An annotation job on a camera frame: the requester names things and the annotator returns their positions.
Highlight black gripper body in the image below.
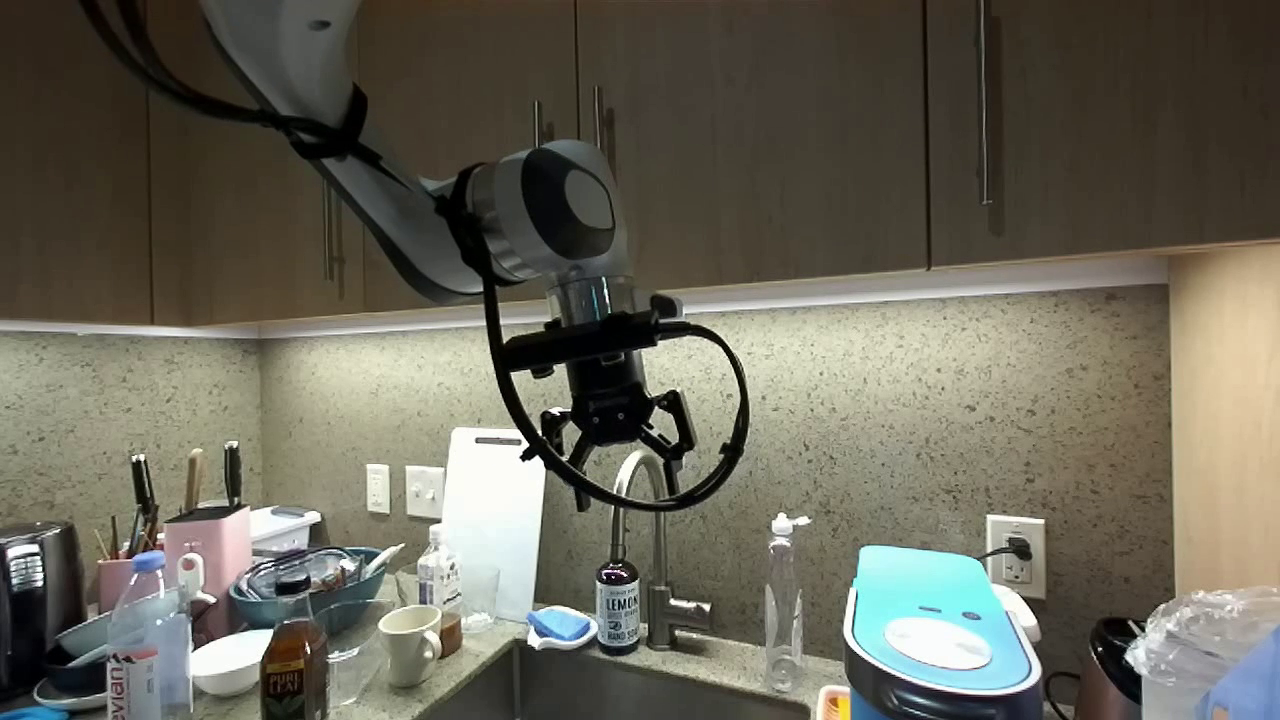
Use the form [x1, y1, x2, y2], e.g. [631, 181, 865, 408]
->
[561, 335, 667, 452]

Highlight white under-cabinet light strip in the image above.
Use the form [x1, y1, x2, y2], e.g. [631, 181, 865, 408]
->
[0, 248, 1174, 345]

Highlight plain brown cabinet door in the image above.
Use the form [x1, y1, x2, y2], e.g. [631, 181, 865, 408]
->
[0, 0, 152, 328]

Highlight white plastic cutting board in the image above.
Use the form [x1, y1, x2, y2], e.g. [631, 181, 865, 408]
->
[437, 424, 553, 628]

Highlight dark soap pump bottle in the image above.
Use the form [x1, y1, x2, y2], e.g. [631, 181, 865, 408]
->
[591, 496, 647, 658]

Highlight steel gooseneck faucet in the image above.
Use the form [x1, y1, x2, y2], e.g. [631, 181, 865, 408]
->
[605, 448, 717, 657]

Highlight blue sponge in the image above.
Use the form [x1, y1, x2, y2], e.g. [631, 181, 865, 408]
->
[527, 603, 597, 643]

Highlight clear drinking glass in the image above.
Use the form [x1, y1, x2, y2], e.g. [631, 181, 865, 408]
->
[456, 563, 503, 633]

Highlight clear bottle with white cap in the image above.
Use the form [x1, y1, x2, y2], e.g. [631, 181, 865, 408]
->
[411, 520, 463, 614]

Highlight clear spray bottle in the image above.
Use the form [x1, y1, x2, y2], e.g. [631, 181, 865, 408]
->
[759, 508, 814, 695]

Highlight white plastic spoon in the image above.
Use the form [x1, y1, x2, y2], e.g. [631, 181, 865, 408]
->
[349, 539, 407, 592]

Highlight stainless steel sink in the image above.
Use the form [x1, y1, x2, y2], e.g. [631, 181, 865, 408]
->
[418, 636, 834, 720]

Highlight white ceramic mug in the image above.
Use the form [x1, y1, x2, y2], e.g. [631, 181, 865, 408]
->
[375, 598, 446, 692]

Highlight white storage box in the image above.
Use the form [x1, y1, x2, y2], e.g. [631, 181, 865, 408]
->
[248, 498, 324, 557]

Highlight brown glass bottle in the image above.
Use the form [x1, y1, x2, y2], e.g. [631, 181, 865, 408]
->
[254, 563, 332, 720]

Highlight black power plug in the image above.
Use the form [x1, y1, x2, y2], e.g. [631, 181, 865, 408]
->
[987, 530, 1039, 569]

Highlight pink knife block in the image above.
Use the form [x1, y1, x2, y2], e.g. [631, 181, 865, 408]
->
[159, 503, 254, 603]

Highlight white outlet with plug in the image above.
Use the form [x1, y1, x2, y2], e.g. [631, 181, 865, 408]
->
[981, 512, 1052, 598]

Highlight small white bottle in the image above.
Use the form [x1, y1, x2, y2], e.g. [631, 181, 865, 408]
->
[170, 548, 211, 607]

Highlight white bowl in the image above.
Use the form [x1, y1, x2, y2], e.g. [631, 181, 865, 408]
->
[186, 625, 280, 700]

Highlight clear water bottle blue cap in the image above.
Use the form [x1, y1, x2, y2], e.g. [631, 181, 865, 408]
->
[98, 548, 197, 720]

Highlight pink utensil cup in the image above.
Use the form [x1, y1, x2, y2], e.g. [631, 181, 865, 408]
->
[89, 557, 140, 614]

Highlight dark red kettle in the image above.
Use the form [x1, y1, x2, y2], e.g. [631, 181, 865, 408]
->
[1072, 610, 1152, 720]

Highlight light wood side panel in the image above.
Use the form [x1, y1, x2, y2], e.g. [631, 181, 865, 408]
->
[1163, 235, 1280, 595]

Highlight black coffee machine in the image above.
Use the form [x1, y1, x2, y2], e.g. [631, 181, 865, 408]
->
[0, 520, 89, 700]

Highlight clear plastic bag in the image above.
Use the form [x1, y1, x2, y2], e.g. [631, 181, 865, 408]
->
[1119, 584, 1280, 720]

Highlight stacked plates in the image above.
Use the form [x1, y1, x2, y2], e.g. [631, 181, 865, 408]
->
[29, 610, 114, 715]

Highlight light blue cloth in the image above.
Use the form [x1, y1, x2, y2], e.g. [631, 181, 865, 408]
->
[1190, 628, 1280, 720]

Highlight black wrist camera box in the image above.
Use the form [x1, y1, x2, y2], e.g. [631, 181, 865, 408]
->
[496, 292, 687, 379]

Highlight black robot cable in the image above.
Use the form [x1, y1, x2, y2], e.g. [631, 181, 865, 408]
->
[74, 0, 753, 514]

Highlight white light switch plate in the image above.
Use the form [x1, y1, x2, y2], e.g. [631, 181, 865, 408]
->
[398, 459, 446, 522]

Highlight white wall power outlet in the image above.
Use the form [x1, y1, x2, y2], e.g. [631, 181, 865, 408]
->
[364, 459, 394, 520]

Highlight black handled knife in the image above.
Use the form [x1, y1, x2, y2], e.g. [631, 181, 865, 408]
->
[125, 452, 164, 550]
[221, 437, 248, 512]

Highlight wood handled knife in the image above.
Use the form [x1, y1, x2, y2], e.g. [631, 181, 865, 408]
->
[178, 442, 207, 512]

